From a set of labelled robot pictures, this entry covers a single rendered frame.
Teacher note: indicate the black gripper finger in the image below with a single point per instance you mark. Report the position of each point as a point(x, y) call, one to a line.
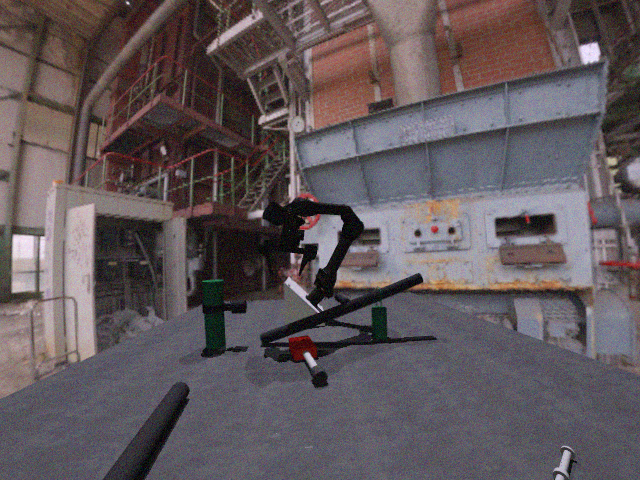
point(267, 253)
point(306, 257)

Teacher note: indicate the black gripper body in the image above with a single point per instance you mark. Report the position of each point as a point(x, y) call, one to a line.
point(287, 246)

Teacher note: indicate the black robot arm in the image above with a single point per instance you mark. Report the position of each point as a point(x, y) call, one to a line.
point(351, 230)

